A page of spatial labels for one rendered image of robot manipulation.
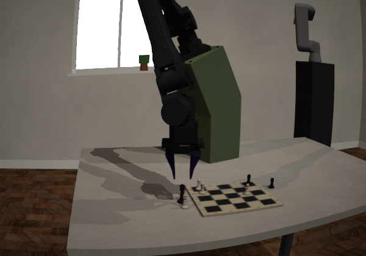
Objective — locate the white pawn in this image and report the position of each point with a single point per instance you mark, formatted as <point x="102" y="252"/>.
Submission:
<point x="247" y="191"/>
<point x="198" y="186"/>
<point x="202" y="189"/>

